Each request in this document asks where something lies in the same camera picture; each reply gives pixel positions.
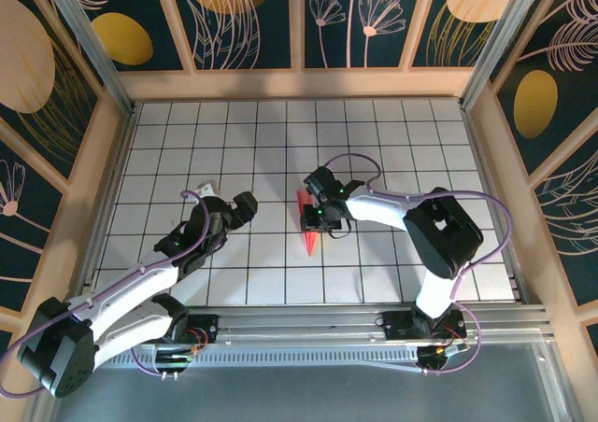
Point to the aluminium corner post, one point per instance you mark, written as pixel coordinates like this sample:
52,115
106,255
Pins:
91,44
499,44

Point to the aluminium mounting beam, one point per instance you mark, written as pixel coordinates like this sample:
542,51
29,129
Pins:
303,324

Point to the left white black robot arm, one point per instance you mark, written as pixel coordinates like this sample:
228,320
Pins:
135,282

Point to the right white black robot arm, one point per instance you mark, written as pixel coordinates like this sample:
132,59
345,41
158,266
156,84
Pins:
374,207

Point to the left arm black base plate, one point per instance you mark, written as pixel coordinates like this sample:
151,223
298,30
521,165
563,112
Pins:
208,323

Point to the aluminium side rail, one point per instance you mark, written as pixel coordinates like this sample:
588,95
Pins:
479,137
123,137

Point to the white grid work mat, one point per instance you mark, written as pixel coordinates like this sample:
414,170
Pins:
374,128

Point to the pink paper sheet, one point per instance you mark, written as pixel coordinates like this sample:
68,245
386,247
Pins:
310,242

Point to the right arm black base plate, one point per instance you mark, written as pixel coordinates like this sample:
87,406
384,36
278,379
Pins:
394,328

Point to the grey metal panel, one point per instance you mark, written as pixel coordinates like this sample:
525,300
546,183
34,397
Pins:
303,394

